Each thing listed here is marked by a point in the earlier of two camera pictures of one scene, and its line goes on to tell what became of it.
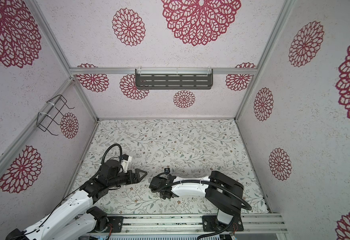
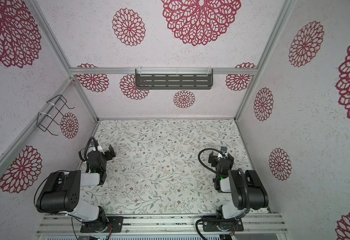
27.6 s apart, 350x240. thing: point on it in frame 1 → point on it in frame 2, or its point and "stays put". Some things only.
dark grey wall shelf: x=174 y=79 stays put
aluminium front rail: x=193 y=223 stays put
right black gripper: x=162 y=195 → x=213 y=160
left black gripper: x=135 y=179 → x=111 y=151
